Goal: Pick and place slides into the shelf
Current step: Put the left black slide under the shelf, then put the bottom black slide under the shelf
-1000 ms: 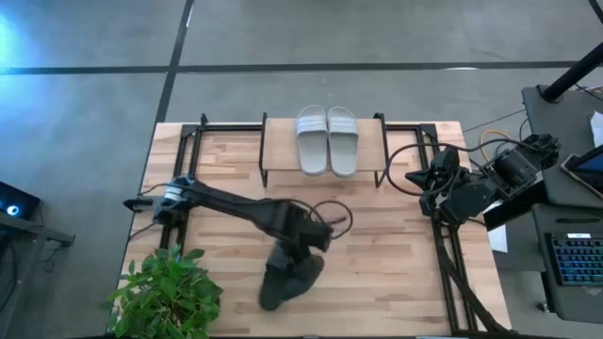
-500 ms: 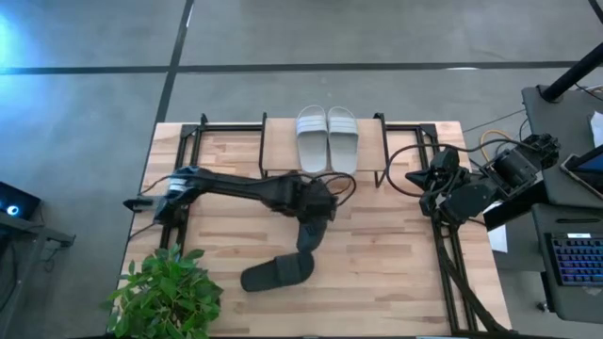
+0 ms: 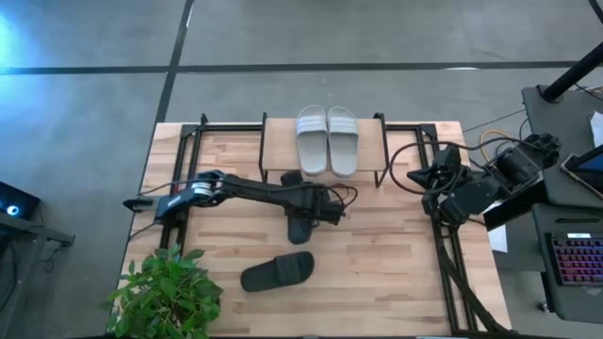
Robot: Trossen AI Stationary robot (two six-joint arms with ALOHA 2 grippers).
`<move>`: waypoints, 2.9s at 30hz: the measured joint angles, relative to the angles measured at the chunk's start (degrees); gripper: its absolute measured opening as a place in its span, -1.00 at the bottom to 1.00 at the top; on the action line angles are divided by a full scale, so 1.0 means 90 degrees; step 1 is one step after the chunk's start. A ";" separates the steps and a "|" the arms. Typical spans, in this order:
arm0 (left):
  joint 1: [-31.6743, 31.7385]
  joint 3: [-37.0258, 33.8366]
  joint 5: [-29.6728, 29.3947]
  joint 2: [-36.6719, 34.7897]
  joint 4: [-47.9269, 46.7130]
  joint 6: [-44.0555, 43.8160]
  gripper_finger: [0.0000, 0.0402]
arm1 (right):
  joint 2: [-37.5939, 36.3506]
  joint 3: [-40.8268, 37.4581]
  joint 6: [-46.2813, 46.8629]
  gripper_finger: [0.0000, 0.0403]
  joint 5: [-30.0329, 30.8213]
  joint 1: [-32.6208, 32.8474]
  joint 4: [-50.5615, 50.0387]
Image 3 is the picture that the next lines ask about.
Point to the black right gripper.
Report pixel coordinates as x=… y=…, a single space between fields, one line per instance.
x=450 y=179

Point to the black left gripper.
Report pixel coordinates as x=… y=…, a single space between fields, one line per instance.
x=315 y=205

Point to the black slide sandal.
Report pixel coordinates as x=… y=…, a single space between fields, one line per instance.
x=278 y=271
x=300 y=233

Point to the grey slide sandal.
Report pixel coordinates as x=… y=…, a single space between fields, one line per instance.
x=343 y=150
x=312 y=150

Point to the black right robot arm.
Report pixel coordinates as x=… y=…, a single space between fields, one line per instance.
x=485 y=190

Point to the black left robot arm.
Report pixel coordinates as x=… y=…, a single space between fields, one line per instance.
x=254 y=190

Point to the white paper sheet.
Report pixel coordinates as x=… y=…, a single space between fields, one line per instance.
x=498 y=239
x=598 y=129

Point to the black desk support beam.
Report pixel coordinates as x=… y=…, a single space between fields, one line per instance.
x=518 y=209

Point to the grey side desk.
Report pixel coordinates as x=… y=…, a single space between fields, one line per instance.
x=560 y=127

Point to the tablet with blue screen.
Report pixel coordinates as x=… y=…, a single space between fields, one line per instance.
x=589 y=169

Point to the backlit computer keyboard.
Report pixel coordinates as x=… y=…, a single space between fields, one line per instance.
x=579 y=259

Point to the green potted plant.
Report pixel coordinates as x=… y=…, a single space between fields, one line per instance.
x=165 y=292

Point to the black round pole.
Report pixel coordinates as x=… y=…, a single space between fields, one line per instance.
x=570 y=75

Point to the grey metal stand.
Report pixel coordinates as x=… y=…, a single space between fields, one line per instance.
x=37 y=233

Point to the black device with blue light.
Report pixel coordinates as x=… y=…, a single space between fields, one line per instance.
x=16 y=200

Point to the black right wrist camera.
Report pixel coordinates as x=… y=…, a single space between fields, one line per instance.
x=447 y=157

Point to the wooden shelf black metal frame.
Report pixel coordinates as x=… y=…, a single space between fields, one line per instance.
x=278 y=146

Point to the black aluminium table frame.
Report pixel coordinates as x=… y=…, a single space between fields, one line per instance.
x=226 y=127

